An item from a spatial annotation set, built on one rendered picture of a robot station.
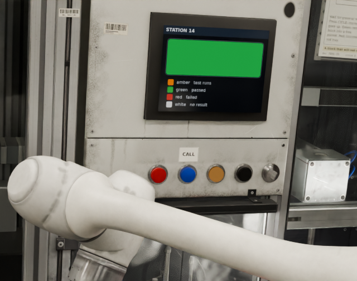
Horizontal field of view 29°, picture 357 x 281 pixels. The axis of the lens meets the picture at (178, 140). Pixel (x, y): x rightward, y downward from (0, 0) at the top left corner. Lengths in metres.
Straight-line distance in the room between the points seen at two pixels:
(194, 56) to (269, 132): 0.24
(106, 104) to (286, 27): 0.39
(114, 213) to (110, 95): 0.35
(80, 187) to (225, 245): 0.23
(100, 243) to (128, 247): 0.05
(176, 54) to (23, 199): 0.43
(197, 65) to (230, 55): 0.07
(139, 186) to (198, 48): 0.29
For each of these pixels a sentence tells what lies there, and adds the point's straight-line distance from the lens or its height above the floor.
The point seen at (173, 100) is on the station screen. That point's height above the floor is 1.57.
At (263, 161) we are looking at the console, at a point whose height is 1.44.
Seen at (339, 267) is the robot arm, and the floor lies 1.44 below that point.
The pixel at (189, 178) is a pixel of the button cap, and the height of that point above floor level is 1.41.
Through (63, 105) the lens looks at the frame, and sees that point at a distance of 1.31.
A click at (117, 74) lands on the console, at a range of 1.30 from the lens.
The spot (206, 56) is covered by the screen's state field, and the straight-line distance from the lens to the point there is 1.32.
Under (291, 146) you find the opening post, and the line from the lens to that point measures 1.47.
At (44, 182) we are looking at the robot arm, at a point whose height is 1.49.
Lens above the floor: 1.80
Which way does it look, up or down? 13 degrees down
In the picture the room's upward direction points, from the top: 4 degrees clockwise
